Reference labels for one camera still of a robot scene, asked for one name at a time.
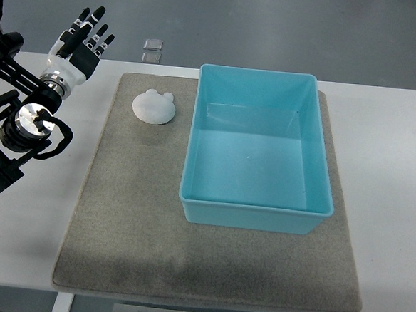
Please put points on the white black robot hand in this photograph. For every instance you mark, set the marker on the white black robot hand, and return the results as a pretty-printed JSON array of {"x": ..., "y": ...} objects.
[{"x": 75, "y": 55}]

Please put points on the white plush toy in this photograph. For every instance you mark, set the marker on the white plush toy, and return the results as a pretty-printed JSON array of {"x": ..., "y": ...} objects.
[{"x": 154, "y": 108}]

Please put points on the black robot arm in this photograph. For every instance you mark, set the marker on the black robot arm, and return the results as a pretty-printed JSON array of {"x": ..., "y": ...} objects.
[{"x": 28, "y": 128}]

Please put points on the blue plastic box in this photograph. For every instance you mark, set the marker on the blue plastic box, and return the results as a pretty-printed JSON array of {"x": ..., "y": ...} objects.
[{"x": 256, "y": 156}]

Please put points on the lower floor socket plate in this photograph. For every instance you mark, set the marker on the lower floor socket plate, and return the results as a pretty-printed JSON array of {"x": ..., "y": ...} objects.
[{"x": 151, "y": 57}]

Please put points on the grey felt mat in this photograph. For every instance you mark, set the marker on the grey felt mat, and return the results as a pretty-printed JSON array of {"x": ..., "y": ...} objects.
[{"x": 128, "y": 237}]

